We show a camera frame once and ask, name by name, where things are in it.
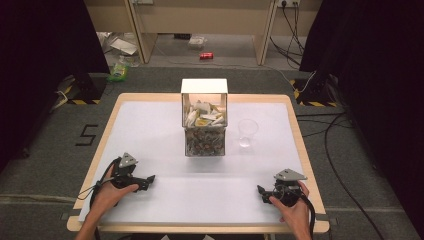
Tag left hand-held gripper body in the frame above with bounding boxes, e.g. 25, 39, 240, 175
110, 152, 149, 193

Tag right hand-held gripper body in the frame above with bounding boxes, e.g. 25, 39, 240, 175
267, 168, 308, 208

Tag person's right hand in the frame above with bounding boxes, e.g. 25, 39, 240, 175
268, 180, 313, 234

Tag person's left hand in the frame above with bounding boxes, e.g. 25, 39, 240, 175
89, 164, 140, 218

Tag white table mat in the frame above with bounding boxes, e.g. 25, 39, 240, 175
77, 101, 307, 225

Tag clear plastic cup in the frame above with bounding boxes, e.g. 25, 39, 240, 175
237, 118, 260, 149

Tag pile of dark patterned sachets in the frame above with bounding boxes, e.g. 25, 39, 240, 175
185, 127, 226, 156

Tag pile of white yellow sachets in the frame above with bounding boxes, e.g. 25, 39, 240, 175
183, 99, 226, 128

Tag black stand base striped tape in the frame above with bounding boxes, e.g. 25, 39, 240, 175
57, 73, 108, 106
289, 74, 340, 108

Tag green packet on floor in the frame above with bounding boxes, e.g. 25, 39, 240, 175
106, 55, 131, 84

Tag clear box with white lid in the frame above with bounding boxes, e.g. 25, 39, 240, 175
180, 78, 230, 158

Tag crumpled silver foil sheets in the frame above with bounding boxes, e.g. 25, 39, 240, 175
96, 31, 140, 57

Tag black curtain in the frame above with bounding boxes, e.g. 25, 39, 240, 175
0, 0, 111, 174
299, 0, 424, 231

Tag clear plastic bag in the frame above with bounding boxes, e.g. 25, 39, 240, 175
187, 35, 208, 51

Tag beige wooden desk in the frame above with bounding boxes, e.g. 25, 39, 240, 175
83, 0, 323, 66

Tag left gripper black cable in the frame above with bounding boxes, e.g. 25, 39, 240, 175
77, 158, 122, 240

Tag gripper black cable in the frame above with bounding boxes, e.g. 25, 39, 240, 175
298, 191, 317, 240
77, 158, 122, 240

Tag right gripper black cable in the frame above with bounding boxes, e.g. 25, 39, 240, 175
298, 191, 317, 240

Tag long black floor cable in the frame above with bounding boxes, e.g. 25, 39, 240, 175
323, 112, 388, 240

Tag bundle of black socket cables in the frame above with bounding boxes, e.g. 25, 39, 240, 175
269, 3, 307, 67

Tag white wall socket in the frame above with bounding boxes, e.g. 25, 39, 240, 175
276, 0, 302, 9

